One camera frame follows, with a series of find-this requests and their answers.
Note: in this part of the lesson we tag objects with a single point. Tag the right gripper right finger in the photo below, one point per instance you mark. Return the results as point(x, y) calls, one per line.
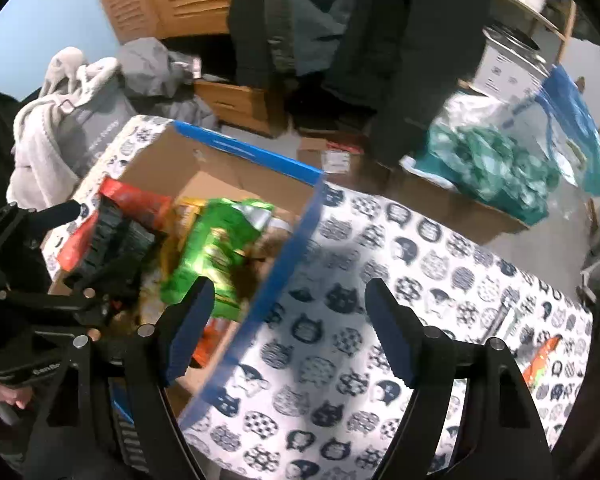
point(424, 359)

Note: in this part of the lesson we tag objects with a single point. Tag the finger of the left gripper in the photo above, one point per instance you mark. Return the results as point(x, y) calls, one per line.
point(50, 218)
point(119, 274)

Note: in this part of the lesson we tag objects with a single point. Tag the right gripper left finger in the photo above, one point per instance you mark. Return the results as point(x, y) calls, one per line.
point(156, 356)

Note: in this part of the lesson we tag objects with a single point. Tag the orange snack bag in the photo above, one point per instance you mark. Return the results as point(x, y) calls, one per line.
point(210, 339)

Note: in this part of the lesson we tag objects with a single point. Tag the red snack bag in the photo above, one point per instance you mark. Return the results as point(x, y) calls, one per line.
point(118, 204)

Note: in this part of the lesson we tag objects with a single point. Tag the orange green rice cracker bag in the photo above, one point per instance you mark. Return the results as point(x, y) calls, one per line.
point(536, 368)

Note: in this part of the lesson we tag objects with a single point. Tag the green snack bag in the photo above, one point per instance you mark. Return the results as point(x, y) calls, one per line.
point(214, 247)

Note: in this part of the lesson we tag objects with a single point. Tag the yellow chips snack pack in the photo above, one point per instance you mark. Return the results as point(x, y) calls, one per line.
point(186, 212)

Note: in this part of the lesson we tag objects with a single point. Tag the person's hand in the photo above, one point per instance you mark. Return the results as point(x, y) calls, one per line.
point(19, 397)

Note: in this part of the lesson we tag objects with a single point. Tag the grey tote bag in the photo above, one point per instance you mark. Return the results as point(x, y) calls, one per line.
point(85, 133)

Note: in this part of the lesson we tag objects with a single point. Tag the cat pattern tablecloth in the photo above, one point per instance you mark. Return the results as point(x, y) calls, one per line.
point(379, 344)

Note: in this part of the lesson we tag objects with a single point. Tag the blue cardboard box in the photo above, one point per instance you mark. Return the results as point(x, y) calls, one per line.
point(179, 160)

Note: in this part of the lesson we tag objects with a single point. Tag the cardboard box on floor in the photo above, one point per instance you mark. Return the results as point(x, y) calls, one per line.
point(475, 220)

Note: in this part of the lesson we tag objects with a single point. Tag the grey crumpled garment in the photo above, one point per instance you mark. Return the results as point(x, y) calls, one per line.
point(160, 82)

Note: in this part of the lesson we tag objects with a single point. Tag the teal checked cloth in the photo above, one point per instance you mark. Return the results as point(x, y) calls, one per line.
point(491, 168)

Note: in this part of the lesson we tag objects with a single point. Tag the wooden drawer chest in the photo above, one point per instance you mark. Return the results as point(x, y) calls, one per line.
point(252, 109)

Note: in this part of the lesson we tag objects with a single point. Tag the blue plastic bag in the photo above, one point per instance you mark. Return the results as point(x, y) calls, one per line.
point(572, 138)

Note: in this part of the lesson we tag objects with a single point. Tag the white patterned appliance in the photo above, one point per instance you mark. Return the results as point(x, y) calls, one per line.
point(511, 67)

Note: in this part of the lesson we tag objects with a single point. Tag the hanging dark coats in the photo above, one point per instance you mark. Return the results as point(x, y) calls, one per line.
point(383, 67)

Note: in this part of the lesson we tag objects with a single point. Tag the wooden shelf rack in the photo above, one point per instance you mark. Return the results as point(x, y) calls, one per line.
point(540, 10)

